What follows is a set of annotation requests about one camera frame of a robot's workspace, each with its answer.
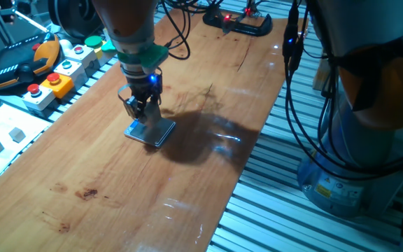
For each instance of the yellow box green mushroom button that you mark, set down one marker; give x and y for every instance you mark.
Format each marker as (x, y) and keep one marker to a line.
(93, 42)

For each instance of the grey box small green button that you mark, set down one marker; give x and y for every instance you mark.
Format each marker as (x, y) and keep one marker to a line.
(72, 71)

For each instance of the small white cube left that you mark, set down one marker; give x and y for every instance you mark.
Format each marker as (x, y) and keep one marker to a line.
(17, 135)

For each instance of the grey box small red button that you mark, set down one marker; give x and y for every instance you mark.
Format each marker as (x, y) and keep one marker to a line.
(82, 57)

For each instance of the white paper sheet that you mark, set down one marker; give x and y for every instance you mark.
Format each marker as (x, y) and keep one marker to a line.
(30, 122)

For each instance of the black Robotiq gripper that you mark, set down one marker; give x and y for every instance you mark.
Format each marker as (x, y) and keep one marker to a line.
(145, 87)

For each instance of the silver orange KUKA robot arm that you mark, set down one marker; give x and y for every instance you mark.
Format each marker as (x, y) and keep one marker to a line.
(128, 21)

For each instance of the green camera mount plate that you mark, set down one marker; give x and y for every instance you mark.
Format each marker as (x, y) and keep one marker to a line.
(154, 56)

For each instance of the small digital pocket scale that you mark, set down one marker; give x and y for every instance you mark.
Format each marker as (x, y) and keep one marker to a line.
(163, 132)

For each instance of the black round fan housing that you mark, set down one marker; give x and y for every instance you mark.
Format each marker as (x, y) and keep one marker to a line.
(75, 15)

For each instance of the tan wooden piece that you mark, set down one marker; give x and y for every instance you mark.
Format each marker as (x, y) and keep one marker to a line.
(322, 77)

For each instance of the black orange teach pendant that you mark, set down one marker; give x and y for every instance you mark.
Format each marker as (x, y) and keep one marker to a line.
(16, 66)

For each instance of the black connector blue light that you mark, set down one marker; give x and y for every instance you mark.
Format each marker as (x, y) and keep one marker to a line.
(290, 42)

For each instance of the grey box red mushroom button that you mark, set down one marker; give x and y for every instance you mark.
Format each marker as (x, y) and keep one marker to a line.
(38, 99)

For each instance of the yellow box red mushroom button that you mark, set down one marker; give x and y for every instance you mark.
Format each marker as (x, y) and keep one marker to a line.
(59, 88)

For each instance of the wooden work board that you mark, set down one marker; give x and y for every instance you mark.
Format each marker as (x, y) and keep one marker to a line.
(100, 175)

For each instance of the black C-clamp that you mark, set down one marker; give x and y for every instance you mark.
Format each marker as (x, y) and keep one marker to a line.
(257, 29)

